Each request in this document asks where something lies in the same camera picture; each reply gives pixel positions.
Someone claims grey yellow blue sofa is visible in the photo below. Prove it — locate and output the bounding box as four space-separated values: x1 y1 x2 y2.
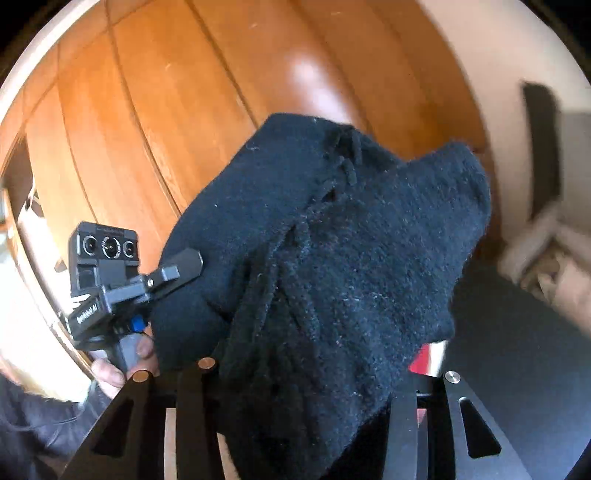
498 82 590 329

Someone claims person's left hand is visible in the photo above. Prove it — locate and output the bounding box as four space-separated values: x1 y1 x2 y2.
91 325 159 399

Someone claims black knit sweater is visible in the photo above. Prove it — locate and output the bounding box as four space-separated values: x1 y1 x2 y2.
150 113 492 479

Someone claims red folded garment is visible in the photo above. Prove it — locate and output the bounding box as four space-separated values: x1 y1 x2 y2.
410 341 448 377

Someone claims person's left forearm dark sleeve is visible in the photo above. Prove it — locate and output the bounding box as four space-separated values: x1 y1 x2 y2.
1 376 111 479

